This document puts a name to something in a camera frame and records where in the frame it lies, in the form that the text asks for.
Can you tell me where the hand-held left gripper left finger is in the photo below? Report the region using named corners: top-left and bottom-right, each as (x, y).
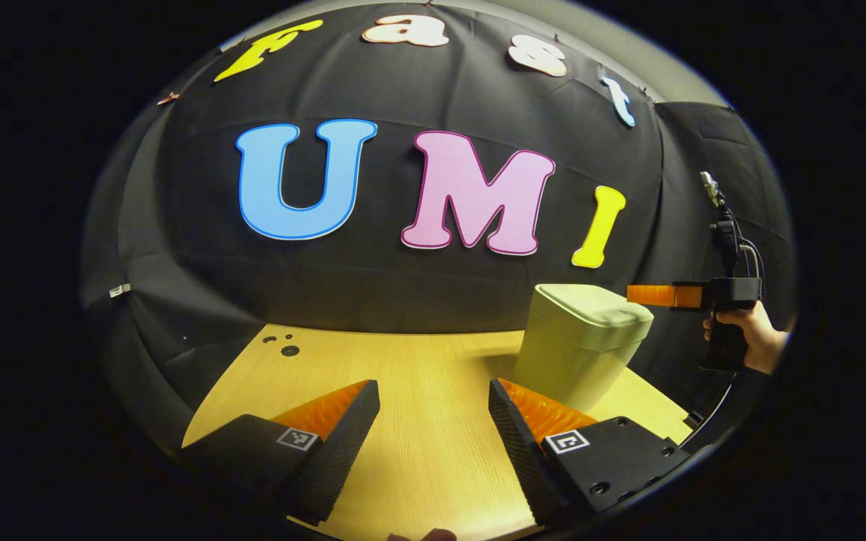
top-left (181, 379), bottom-right (381, 525)

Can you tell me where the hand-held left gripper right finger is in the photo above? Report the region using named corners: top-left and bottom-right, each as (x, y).
top-left (488, 378), bottom-right (693, 525)

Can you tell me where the pale green desktop garbage bin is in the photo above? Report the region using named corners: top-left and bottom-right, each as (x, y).
top-left (514, 283), bottom-right (655, 413)

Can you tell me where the wooden desktop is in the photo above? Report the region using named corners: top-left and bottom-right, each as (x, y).
top-left (181, 325), bottom-right (693, 541)

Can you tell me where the black backdrop cloth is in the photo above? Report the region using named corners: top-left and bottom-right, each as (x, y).
top-left (81, 0), bottom-right (798, 452)

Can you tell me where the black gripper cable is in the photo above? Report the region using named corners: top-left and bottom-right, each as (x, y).
top-left (685, 218), bottom-right (766, 444)

